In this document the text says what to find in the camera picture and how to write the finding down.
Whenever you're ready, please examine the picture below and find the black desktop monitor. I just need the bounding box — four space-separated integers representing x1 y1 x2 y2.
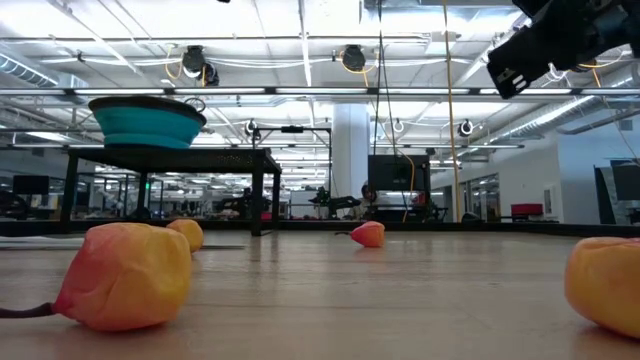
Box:
12 174 51 197

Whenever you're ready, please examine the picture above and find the small orange yellow toy pear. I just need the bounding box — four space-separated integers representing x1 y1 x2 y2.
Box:
564 237 640 341
335 221 387 249
0 222 193 334
166 218 206 254

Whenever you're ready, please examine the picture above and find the red box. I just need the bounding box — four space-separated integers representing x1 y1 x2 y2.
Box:
510 203 544 219

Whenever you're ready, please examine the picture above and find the black monitor on stand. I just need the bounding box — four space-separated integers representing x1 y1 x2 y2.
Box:
367 154 432 221

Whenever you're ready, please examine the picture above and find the thin yellow cable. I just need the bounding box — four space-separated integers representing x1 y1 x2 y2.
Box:
399 152 416 223

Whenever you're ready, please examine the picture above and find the dark wall screen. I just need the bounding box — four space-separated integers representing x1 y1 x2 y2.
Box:
593 158 640 226

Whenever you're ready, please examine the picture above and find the white round column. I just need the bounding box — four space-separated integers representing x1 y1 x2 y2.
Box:
331 103 372 221

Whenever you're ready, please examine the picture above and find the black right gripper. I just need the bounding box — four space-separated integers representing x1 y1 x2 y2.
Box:
487 27 556 100

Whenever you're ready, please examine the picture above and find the black perforated riser shelf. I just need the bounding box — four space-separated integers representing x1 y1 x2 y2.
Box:
58 147 283 237

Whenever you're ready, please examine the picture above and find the black camera rig frame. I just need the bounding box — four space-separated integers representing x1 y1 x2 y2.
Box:
251 125 334 221

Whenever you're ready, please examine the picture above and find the long ceiling light strip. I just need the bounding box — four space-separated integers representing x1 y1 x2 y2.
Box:
0 86 640 97

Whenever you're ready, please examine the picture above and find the blue collapsible bowl grey rim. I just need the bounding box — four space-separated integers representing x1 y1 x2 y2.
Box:
88 95 208 150

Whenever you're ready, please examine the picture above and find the silver ceiling duct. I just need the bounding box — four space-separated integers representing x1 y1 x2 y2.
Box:
492 93 640 146

